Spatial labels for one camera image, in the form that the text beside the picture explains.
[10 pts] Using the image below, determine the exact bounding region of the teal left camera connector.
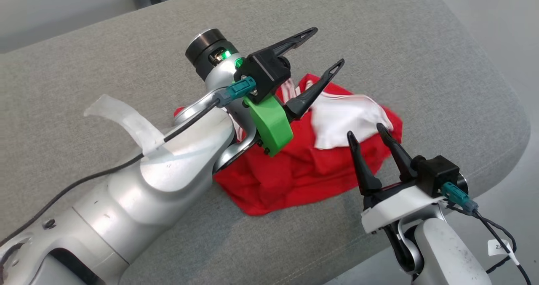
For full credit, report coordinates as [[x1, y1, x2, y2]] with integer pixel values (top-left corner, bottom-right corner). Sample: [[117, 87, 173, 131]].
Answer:
[[225, 77, 256, 104]]

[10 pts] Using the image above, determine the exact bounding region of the black labelled right arm cable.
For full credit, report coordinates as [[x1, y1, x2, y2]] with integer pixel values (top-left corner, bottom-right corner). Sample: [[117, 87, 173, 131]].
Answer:
[[474, 209, 532, 285]]

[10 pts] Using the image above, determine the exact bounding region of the teal camera connector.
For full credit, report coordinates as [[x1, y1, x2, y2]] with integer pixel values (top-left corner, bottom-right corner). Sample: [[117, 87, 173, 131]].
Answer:
[[225, 77, 256, 104], [441, 182, 478, 214]]

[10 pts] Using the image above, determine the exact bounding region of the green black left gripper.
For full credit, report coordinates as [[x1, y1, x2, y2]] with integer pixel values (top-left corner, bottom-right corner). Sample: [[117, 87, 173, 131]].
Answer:
[[243, 27, 345, 157]]

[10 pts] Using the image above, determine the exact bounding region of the clear tape strip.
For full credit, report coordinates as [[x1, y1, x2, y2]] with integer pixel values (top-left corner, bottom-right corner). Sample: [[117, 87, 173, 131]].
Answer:
[[83, 94, 177, 157]]

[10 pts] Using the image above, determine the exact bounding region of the white cable label tag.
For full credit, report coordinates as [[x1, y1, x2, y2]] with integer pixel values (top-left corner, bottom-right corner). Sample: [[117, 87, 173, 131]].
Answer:
[[488, 239, 519, 265]]

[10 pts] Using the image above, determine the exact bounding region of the teal right camera connector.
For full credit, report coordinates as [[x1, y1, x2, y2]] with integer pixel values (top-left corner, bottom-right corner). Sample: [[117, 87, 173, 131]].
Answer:
[[441, 182, 478, 214]]

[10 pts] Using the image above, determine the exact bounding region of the red garment with white stripes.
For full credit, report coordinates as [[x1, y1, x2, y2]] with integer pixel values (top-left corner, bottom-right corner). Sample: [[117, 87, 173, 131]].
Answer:
[[173, 73, 403, 216]]

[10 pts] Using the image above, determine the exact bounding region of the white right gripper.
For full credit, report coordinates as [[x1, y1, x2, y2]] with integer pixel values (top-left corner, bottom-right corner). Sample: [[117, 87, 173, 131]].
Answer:
[[347, 123, 447, 234]]

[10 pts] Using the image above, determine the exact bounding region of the grey fabric sofa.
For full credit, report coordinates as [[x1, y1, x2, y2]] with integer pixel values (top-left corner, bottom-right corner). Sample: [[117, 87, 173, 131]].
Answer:
[[0, 0, 531, 285]]

